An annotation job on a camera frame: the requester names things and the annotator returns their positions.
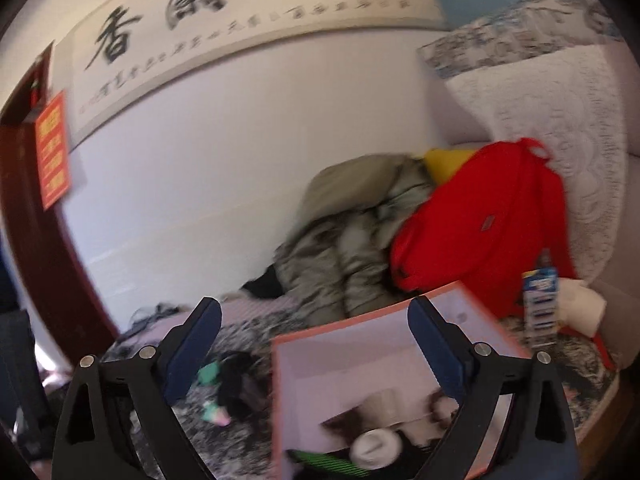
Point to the red wall poster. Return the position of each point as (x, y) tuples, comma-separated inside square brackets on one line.
[(52, 150)]

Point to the white tissue roll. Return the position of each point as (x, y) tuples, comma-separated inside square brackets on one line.
[(580, 307)]

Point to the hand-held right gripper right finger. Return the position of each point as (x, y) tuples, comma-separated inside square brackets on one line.
[(440, 350)]

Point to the dark red wooden door frame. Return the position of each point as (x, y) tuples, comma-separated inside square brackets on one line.
[(30, 210)]

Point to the olive padded jacket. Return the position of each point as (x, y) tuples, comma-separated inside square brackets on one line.
[(340, 240)]

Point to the calligraphy wall scroll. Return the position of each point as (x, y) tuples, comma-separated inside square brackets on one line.
[(250, 10)]

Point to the grey printed blanket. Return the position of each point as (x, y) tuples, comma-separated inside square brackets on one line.
[(260, 327)]

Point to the person's dark clothing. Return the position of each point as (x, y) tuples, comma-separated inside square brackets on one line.
[(20, 350)]

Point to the pink-edged storage box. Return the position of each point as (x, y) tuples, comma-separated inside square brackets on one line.
[(350, 360)]

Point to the blue battery pack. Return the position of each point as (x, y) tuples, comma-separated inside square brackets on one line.
[(540, 300)]

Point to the blue white patterned cloth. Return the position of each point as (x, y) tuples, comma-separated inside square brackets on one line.
[(500, 35)]

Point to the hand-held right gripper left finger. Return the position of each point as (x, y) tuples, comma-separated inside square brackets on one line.
[(192, 347)]

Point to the red backpack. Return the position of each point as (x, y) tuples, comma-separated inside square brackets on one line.
[(480, 220)]

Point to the white quilted mattress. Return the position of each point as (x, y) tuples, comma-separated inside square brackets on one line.
[(565, 125)]

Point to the black green striped item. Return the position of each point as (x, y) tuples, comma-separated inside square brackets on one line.
[(320, 462)]

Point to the yellow cloth item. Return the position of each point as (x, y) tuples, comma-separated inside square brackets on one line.
[(447, 162)]

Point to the black garment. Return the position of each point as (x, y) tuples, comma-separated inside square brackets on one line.
[(265, 285)]

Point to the small pink green item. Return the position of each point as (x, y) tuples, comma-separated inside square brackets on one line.
[(217, 414)]

